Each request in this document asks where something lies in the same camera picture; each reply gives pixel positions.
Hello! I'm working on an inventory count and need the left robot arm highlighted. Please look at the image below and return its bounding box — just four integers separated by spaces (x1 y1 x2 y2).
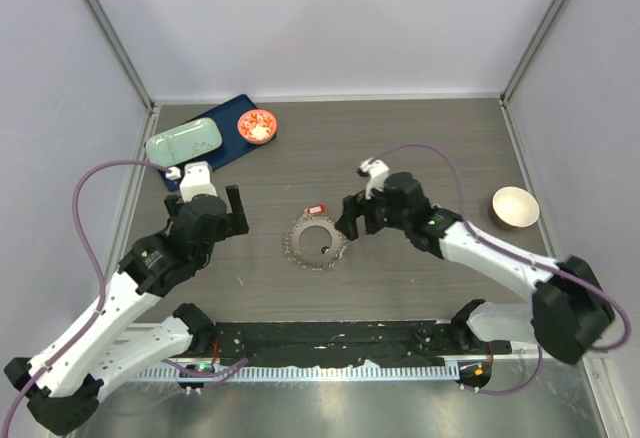
4 185 249 436

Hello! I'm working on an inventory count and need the red cream bowl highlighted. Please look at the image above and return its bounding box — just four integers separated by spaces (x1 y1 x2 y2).
489 186 540 230

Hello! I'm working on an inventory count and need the aluminium frame post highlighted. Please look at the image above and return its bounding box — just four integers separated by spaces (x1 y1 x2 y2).
499 0 596 107
58 0 155 112

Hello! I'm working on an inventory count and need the left aluminium frame post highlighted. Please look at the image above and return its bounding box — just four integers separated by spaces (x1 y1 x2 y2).
58 0 155 112

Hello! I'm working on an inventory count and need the white slotted cable duct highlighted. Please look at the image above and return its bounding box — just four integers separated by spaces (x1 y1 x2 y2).
130 361 459 384

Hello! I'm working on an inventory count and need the pale green oblong dish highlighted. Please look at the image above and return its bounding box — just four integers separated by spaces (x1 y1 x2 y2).
145 117 223 167

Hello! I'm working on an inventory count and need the right aluminium frame post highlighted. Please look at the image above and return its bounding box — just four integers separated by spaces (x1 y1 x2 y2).
499 0 596 107

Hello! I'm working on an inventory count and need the dark blue tray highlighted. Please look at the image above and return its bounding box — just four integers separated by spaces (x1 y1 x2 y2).
145 94 258 171

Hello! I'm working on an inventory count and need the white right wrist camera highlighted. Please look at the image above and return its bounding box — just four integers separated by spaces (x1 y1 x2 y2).
357 158 390 200

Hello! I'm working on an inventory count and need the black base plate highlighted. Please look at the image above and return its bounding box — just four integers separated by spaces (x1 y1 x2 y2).
213 320 512 368

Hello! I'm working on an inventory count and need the orange patterned small bowl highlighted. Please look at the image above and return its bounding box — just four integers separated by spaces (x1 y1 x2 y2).
237 109 278 145

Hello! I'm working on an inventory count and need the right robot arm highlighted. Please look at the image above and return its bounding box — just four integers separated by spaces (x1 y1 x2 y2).
336 172 614 364

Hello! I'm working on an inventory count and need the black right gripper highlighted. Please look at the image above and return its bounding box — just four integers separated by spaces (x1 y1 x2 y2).
335 178 410 241

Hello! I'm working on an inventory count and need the metal disc keyring holder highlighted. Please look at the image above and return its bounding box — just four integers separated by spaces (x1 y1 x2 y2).
282 208 348 271

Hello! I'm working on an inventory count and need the red key tag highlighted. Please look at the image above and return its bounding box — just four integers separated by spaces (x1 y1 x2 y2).
305 204 326 216

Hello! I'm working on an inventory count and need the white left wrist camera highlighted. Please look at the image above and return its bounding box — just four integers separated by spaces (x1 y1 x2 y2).
164 161 218 203

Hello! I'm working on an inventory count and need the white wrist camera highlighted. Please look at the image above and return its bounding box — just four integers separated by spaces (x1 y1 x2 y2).
357 158 390 200
164 161 218 203

